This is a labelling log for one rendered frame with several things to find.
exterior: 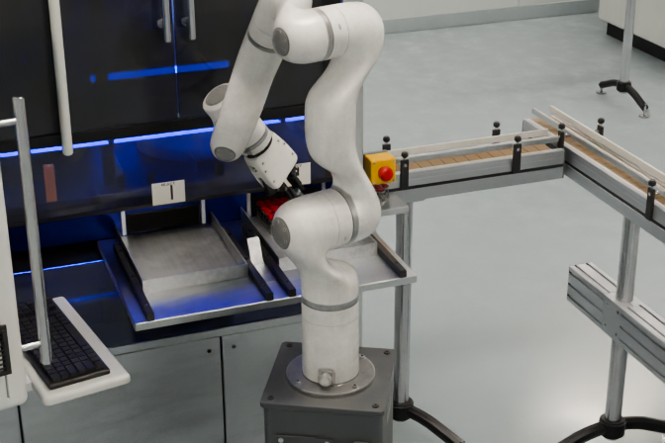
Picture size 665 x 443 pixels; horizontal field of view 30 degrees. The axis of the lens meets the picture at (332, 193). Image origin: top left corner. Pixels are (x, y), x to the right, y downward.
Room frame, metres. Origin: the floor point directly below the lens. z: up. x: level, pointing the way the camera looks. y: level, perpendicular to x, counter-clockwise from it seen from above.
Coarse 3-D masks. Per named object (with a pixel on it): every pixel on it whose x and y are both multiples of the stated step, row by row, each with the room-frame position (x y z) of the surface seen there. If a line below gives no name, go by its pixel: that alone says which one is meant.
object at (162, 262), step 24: (120, 240) 2.89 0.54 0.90; (144, 240) 2.92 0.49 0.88; (168, 240) 2.92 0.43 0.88; (192, 240) 2.92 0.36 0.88; (216, 240) 2.92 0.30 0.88; (144, 264) 2.78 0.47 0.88; (168, 264) 2.78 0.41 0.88; (192, 264) 2.78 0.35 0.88; (216, 264) 2.78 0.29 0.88; (240, 264) 2.71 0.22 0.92; (144, 288) 2.63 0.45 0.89; (168, 288) 2.65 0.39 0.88
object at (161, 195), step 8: (152, 184) 2.90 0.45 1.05; (160, 184) 2.91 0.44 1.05; (168, 184) 2.92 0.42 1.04; (176, 184) 2.92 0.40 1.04; (184, 184) 2.93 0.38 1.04; (152, 192) 2.90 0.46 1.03; (160, 192) 2.91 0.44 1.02; (168, 192) 2.92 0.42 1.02; (176, 192) 2.92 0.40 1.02; (184, 192) 2.93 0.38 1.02; (152, 200) 2.90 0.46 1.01; (160, 200) 2.91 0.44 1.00; (168, 200) 2.92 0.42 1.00; (176, 200) 2.92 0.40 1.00; (184, 200) 2.93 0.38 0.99
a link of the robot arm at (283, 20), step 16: (272, 0) 2.36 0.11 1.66; (288, 0) 2.28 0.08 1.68; (304, 0) 2.33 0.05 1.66; (256, 16) 2.41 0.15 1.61; (272, 16) 2.37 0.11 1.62; (288, 16) 2.23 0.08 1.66; (304, 16) 2.22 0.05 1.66; (320, 16) 2.24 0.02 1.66; (256, 32) 2.41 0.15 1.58; (272, 32) 2.24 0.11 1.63; (288, 32) 2.20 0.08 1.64; (304, 32) 2.20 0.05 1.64; (320, 32) 2.21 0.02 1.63; (272, 48) 2.42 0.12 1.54; (288, 48) 2.20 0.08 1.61; (304, 48) 2.19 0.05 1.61; (320, 48) 2.21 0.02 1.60
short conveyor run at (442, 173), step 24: (384, 144) 3.37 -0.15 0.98; (432, 144) 3.39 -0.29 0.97; (456, 144) 3.41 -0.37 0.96; (504, 144) 3.39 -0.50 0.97; (528, 144) 3.42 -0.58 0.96; (552, 144) 3.50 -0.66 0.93; (408, 168) 3.25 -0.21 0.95; (432, 168) 3.29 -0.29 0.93; (456, 168) 3.31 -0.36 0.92; (480, 168) 3.34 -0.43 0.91; (504, 168) 3.37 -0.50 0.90; (528, 168) 3.40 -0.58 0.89; (552, 168) 3.42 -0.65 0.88; (408, 192) 3.26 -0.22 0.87; (432, 192) 3.29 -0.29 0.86; (456, 192) 3.31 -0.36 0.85
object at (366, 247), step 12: (240, 216) 3.06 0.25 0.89; (252, 228) 2.96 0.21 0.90; (264, 228) 2.99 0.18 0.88; (264, 240) 2.86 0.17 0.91; (360, 240) 2.92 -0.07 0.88; (372, 240) 2.85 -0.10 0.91; (276, 252) 2.85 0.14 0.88; (336, 252) 2.80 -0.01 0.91; (348, 252) 2.81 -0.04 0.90; (360, 252) 2.82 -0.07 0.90; (372, 252) 2.83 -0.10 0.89; (288, 264) 2.75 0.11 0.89
